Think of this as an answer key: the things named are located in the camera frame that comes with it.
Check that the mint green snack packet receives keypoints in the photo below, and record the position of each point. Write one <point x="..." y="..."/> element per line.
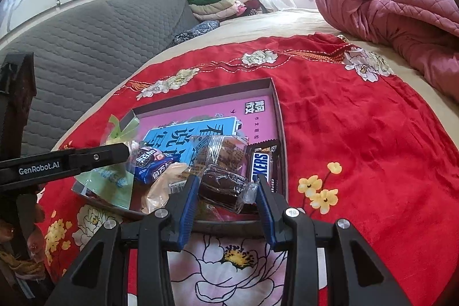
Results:
<point x="107" y="184"/>

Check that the stack of folded clothes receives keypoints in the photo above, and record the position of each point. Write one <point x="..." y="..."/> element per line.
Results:
<point x="215" y="5"/>

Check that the beige bed sheet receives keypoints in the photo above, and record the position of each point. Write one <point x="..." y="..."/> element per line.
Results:
<point x="287" y="22"/>

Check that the beige snack packet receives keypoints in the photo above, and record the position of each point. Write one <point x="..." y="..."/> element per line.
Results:
<point x="161" y="189"/>

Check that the shallow cardboard box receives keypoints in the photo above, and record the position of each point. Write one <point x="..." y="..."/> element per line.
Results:
<point x="229" y="229"/>

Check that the brown chocolate bar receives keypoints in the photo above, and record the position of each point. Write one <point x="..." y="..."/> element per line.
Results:
<point x="263" y="166"/>

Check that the blue cookie packet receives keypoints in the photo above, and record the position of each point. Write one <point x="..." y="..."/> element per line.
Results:
<point x="150" y="166"/>

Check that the person's left hand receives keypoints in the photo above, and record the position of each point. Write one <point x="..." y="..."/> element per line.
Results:
<point x="36" y="245"/>

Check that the dark brown cake packet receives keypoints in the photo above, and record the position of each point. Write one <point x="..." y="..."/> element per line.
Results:
<point x="222" y="187"/>

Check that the dark patterned cloth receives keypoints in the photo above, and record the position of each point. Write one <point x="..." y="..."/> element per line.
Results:
<point x="197" y="30"/>

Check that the grey quilted headboard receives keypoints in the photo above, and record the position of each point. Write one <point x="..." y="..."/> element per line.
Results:
<point x="89" y="40"/>

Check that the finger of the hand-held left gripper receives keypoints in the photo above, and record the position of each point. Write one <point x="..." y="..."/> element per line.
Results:
<point x="104" y="157"/>

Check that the pink quilt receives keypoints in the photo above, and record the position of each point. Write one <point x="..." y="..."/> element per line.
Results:
<point x="394" y="15"/>

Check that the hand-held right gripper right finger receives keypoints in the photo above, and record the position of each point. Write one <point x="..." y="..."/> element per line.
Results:
<point x="267" y="212"/>

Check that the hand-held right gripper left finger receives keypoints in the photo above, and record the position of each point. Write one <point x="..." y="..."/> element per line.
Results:
<point x="188" y="209"/>

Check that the red floral blanket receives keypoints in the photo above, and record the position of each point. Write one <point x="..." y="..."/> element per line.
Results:
<point x="358" y="130"/>

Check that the clear brown snack packet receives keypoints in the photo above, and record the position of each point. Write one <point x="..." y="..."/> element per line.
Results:
<point x="224" y="152"/>

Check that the clear green wrapper snack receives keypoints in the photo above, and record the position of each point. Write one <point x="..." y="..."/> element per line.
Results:
<point x="120" y="134"/>

